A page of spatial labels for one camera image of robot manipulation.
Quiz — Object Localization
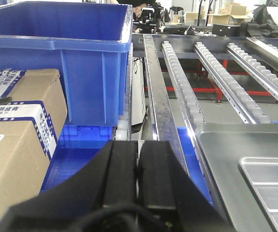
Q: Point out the blue plastic bin upper left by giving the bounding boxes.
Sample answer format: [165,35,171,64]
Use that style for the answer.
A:
[0,1,133,127]

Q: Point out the small ribbed silver tray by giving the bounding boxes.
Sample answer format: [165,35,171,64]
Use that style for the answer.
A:
[239,157,278,232]

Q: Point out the large silver base tray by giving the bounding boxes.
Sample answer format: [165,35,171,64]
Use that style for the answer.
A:
[196,123,278,232]

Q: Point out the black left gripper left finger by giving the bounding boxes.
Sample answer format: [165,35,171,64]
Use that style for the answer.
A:
[0,141,138,232]

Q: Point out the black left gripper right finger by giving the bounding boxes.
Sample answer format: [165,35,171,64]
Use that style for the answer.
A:
[139,141,235,232]

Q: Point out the background cardboard boxes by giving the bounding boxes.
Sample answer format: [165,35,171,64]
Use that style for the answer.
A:
[184,0,250,26]

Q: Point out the brown cardboard box with labels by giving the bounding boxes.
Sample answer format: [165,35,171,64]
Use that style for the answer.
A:
[0,69,67,219]

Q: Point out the blue plastic bin lower left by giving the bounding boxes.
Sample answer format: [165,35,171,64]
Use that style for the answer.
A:
[40,125,115,193]

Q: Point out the blue plastic bin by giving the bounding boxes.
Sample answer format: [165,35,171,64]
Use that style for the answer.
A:
[0,1,133,127]
[40,125,115,193]

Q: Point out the roller conveyor rail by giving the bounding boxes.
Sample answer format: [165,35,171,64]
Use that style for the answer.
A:
[195,42,272,124]
[227,43,278,101]
[162,41,206,128]

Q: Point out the red steel frame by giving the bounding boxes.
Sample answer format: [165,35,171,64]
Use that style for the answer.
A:
[162,59,274,101]

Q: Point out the black equipment case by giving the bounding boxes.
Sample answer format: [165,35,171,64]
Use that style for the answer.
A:
[212,24,240,37]

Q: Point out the steel rack divider bar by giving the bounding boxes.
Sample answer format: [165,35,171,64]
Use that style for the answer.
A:
[143,34,179,143]

